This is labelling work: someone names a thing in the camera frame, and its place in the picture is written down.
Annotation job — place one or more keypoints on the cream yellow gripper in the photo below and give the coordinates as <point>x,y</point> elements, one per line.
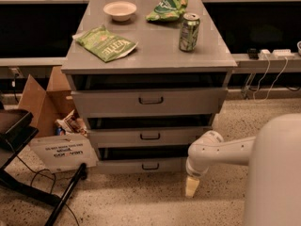
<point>195,172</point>

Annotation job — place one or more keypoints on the grey bottom drawer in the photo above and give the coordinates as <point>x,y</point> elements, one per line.
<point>142,159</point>

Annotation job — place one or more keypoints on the grey drawer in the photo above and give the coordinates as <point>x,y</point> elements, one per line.
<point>145,137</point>
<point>148,102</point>
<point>142,159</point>

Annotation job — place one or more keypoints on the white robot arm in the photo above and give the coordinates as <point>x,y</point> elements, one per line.
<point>273,158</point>

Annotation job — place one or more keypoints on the grey middle drawer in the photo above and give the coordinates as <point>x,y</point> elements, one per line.
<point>145,137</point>

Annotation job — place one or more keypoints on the grey top drawer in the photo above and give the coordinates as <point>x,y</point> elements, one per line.
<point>148,102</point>

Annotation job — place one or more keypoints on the grey drawer cabinet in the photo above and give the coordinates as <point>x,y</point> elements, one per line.
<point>156,63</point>

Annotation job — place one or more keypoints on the brown cardboard box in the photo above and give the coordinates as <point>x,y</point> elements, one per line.
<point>61,143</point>

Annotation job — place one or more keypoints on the black adapter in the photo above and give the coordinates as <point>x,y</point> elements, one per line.
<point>252,53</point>

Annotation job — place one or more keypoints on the white power strip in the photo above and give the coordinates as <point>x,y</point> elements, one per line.
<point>277,53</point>

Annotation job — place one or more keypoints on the green soda can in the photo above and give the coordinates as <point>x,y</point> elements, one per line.
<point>189,32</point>

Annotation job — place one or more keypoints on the green chip bag flat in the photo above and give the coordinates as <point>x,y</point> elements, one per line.
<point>104,44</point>

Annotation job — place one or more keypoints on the green crumpled chip bag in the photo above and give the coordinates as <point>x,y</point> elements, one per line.
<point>168,11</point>

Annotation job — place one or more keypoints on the white bowl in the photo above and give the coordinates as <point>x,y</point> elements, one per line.
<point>120,11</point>

